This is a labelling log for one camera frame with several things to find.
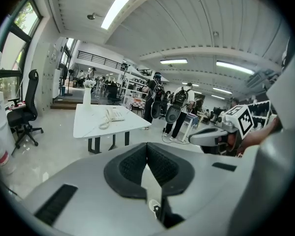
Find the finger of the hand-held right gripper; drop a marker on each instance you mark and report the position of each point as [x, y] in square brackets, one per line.
[204, 135]

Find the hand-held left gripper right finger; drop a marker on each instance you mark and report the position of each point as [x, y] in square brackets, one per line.
[206, 178]

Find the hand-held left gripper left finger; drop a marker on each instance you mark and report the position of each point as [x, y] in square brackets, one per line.
[88, 181]

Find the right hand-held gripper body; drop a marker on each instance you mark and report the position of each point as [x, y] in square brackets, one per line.
[244, 120]

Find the white telephone handset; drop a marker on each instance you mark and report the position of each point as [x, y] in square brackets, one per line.
[108, 115]

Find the person's right forearm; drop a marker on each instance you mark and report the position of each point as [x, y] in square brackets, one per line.
[260, 133]

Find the white storage rack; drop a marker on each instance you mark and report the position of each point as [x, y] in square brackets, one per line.
[260, 112]

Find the small white desk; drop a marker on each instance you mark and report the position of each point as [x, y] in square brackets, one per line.
[191, 119]

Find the long ceiling light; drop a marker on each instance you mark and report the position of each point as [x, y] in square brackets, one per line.
[234, 67]
[115, 11]
[222, 90]
[173, 61]

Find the ceiling air conditioner unit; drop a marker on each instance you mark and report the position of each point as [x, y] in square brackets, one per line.
[260, 79]

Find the person's gray shirt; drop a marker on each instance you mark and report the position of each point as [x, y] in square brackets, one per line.
[285, 95]

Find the white table with black legs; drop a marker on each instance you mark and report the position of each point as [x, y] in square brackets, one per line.
[88, 124]

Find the checkered table cloth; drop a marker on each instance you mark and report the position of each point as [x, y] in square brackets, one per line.
[136, 104]

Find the white vase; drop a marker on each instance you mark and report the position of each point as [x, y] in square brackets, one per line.
[87, 99]

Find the white shelf unit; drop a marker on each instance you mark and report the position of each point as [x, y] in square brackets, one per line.
[132, 82]

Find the black office chair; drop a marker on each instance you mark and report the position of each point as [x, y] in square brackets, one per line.
[29, 107]

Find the white flower bouquet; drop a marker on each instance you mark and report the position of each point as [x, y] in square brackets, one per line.
[89, 83]

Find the white locker cabinet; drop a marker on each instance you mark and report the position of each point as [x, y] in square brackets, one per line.
[45, 77]

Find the black standing fan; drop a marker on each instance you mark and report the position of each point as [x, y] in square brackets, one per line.
[73, 69]

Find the black balcony railing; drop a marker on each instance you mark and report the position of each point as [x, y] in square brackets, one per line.
[100, 58]

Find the black framed window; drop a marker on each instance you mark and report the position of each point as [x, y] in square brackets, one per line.
[17, 40]

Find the gray ceiling dome fixture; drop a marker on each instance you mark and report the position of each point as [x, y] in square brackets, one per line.
[91, 16]

